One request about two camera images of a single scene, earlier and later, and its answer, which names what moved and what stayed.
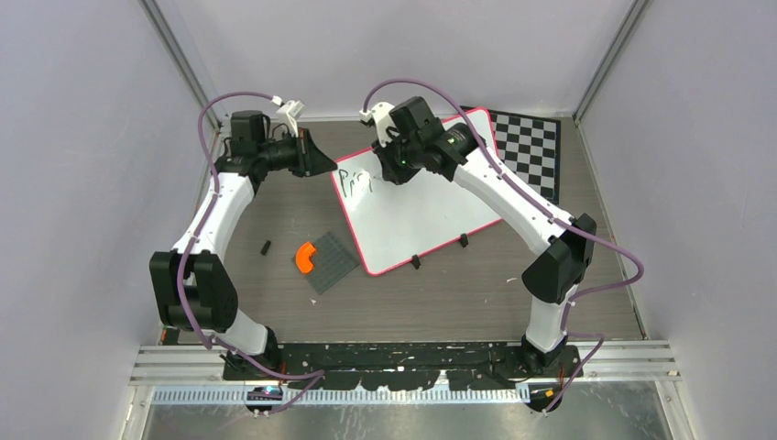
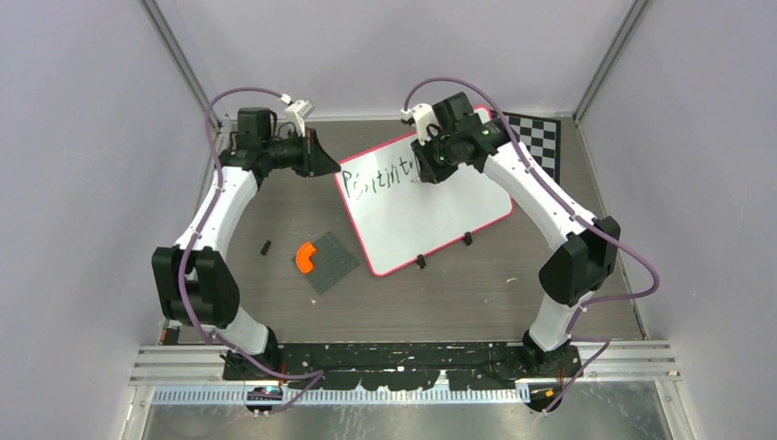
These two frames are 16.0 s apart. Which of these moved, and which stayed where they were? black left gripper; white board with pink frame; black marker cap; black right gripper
Moved: black right gripper
Stayed: black left gripper; black marker cap; white board with pink frame
